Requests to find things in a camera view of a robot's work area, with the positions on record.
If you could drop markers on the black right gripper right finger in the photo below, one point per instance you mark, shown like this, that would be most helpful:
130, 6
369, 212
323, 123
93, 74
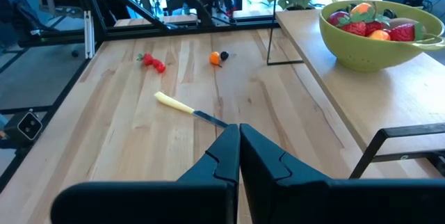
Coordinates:
264, 172

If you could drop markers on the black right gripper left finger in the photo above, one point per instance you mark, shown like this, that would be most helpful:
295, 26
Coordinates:
222, 168

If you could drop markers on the green colander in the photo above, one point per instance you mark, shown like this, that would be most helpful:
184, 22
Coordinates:
365, 53

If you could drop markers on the small red strawberry with leaves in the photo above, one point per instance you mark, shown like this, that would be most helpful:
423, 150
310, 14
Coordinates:
374, 25

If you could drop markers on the large blackberry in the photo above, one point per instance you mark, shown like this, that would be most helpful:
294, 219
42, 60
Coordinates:
349, 7

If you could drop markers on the large red strawberry with leaves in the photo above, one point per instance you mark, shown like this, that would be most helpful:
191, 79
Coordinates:
403, 32

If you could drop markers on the silver metal bracket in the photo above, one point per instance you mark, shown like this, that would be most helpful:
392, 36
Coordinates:
88, 34

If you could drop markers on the black table-level camera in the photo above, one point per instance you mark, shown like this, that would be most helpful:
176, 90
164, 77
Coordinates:
24, 126

